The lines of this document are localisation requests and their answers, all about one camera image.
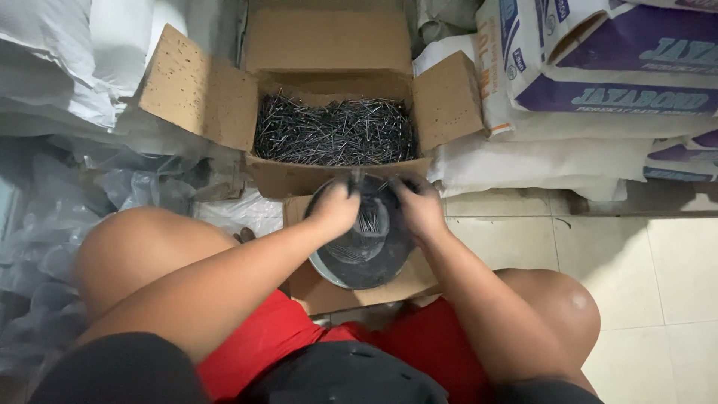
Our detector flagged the person's left hand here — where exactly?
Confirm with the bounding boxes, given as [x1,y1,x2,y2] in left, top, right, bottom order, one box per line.
[306,177,361,240]

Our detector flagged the person's right hand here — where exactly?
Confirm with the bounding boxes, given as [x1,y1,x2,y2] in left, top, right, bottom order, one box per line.
[389,175,448,243]

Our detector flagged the handful of nails in pan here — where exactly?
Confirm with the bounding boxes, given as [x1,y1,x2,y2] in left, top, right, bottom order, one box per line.
[331,178,393,264]

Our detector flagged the open brown cardboard box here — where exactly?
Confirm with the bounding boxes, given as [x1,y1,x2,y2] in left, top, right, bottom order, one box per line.
[138,7,485,316]

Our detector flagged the heap of dark steel nails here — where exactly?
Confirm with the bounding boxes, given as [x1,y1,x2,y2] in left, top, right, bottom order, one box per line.
[254,93,418,167]

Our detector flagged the round grey metal pan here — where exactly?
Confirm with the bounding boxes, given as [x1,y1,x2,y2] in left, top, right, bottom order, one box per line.
[304,172,434,291]

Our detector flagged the white plastic bag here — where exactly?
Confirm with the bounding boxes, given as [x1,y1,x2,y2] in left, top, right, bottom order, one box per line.
[193,188,285,238]

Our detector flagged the person's red shorts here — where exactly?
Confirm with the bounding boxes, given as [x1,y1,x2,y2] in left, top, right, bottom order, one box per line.
[196,289,494,404]

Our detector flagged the person's black shirt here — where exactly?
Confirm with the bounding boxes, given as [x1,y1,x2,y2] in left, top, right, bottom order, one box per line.
[28,331,604,404]

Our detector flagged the stack of printed cement sacks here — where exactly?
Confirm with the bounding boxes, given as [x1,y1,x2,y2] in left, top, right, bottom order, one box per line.
[414,0,718,203]

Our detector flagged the heap of clear plastic bags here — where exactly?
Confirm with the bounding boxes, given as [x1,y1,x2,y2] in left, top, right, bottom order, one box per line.
[0,135,248,388]

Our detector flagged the pile of white woven sacks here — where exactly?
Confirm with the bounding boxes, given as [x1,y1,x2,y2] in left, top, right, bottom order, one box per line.
[0,0,188,138]

